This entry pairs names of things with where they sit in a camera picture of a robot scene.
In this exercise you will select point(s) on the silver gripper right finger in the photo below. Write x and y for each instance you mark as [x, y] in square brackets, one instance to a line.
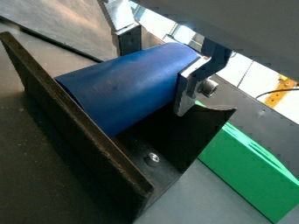
[193, 77]

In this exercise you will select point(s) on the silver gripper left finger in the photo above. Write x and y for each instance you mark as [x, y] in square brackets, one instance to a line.
[125, 28]

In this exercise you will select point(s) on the blue oval cylinder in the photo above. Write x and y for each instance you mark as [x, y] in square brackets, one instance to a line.
[124, 89]

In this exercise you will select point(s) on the black cradle fixture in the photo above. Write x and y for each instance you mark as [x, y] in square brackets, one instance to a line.
[140, 161]

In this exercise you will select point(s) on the green shape sorter block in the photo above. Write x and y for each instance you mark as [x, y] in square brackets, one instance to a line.
[248, 167]

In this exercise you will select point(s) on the yellow bracket outside enclosure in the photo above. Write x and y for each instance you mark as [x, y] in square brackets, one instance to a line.
[283, 87]

